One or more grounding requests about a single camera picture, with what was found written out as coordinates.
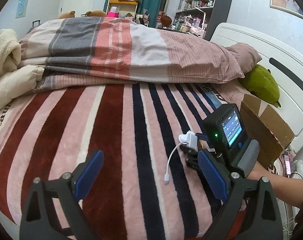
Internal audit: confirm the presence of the person right forearm hand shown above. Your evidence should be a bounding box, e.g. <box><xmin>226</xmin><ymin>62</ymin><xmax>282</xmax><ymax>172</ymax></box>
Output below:
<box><xmin>247</xmin><ymin>161</ymin><xmax>303</xmax><ymax>209</ymax></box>

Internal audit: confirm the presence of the brown cardboard box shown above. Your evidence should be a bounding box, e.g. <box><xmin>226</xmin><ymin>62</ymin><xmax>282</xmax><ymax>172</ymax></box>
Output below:
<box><xmin>240</xmin><ymin>94</ymin><xmax>295</xmax><ymax>168</ymax></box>

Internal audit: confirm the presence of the brown plush bear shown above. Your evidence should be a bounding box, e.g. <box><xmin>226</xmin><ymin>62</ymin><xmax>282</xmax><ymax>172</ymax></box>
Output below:
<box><xmin>81</xmin><ymin>10</ymin><xmax>107</xmax><ymax>17</ymax></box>

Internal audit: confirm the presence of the framed wall picture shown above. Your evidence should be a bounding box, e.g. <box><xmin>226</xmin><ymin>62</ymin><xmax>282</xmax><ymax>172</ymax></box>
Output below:
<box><xmin>270</xmin><ymin>0</ymin><xmax>303</xmax><ymax>19</ymax></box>

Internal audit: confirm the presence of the blue wall poster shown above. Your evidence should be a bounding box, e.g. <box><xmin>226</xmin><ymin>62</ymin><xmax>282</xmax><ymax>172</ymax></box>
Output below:
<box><xmin>15</xmin><ymin>0</ymin><xmax>28</xmax><ymax>18</ymax></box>

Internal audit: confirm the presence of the grey bookshelf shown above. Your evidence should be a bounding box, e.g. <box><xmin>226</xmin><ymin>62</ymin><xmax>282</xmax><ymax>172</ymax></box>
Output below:
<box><xmin>174</xmin><ymin>0</ymin><xmax>232</xmax><ymax>41</ymax></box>

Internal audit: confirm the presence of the striped plush blanket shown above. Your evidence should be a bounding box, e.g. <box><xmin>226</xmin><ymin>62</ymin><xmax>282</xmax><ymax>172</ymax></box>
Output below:
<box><xmin>0</xmin><ymin>82</ymin><xmax>242</xmax><ymax>240</ymax></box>

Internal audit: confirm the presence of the pink striped pillow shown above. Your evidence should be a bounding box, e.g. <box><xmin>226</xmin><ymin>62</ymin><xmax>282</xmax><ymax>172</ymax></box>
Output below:
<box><xmin>226</xmin><ymin>43</ymin><xmax>262</xmax><ymax>74</ymax></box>

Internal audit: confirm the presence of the folded striped quilt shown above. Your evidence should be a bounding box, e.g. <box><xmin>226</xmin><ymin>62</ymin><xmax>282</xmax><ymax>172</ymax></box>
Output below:
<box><xmin>20</xmin><ymin>17</ymin><xmax>244</xmax><ymax>84</ymax></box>

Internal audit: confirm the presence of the white bed headboard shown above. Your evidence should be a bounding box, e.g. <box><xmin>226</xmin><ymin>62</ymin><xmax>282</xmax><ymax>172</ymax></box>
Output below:
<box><xmin>211</xmin><ymin>23</ymin><xmax>303</xmax><ymax>152</ymax></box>

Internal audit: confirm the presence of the green plush toy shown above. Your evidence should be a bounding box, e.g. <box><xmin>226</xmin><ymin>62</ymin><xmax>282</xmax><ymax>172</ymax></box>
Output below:
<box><xmin>239</xmin><ymin>64</ymin><xmax>281</xmax><ymax>108</ymax></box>

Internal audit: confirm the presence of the yellow side table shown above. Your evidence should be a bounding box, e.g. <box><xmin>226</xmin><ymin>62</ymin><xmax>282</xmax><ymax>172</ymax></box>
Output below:
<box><xmin>107</xmin><ymin>0</ymin><xmax>139</xmax><ymax>18</ymax></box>

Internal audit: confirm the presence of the white charger with cable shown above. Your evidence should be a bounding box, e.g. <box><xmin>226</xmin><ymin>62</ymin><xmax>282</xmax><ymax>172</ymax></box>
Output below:
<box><xmin>164</xmin><ymin>131</ymin><xmax>198</xmax><ymax>185</ymax></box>

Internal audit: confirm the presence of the cream fleece blanket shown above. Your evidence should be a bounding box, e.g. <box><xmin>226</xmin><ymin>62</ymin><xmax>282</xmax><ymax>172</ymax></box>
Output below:
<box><xmin>0</xmin><ymin>29</ymin><xmax>21</xmax><ymax>77</ymax></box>

